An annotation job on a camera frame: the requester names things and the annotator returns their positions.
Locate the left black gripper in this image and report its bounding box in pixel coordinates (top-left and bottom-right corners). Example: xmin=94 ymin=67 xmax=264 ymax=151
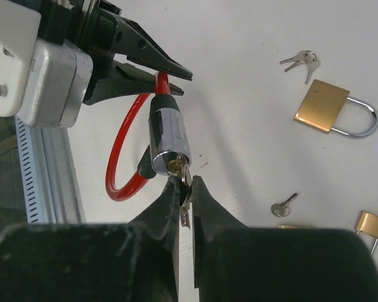
xmin=39 ymin=1 xmax=193 ymax=106

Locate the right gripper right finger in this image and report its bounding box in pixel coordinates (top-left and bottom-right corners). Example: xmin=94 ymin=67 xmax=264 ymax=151
xmin=192 ymin=176 xmax=378 ymax=301

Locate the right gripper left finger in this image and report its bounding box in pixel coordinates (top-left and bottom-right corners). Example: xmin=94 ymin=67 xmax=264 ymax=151
xmin=0 ymin=176 xmax=180 ymax=301

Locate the thick red cable lock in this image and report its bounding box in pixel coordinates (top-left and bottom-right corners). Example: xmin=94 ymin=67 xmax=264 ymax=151
xmin=105 ymin=71 xmax=193 ymax=229

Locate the small brass padlock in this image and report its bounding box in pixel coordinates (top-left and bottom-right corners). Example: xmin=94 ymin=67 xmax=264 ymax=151
xmin=355 ymin=210 xmax=378 ymax=256

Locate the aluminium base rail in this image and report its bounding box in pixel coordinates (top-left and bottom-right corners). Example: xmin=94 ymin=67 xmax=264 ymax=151
xmin=42 ymin=128 xmax=84 ymax=224

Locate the white slotted cable duct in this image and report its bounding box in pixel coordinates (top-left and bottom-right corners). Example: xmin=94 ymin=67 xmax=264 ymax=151
xmin=14 ymin=117 xmax=48 ymax=224

